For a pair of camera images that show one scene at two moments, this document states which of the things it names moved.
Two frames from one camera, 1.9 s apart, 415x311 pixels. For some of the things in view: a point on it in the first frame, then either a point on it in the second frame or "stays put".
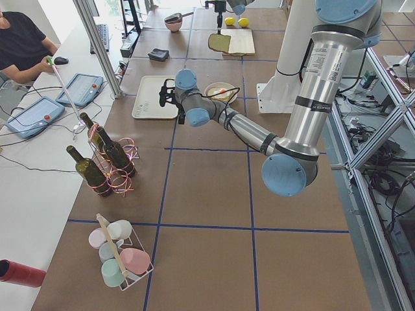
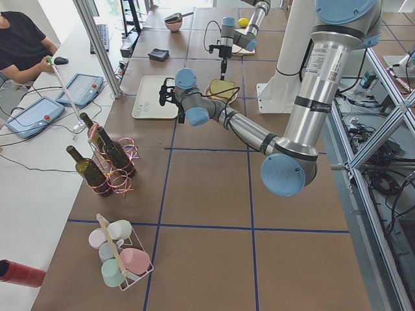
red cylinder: [14, 272] stays put
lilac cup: [96, 237] stays put
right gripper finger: [218, 24] → [222, 70]
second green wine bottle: [117, 155] stays put
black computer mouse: [60, 60] stays put
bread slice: [219, 42] → [222, 87]
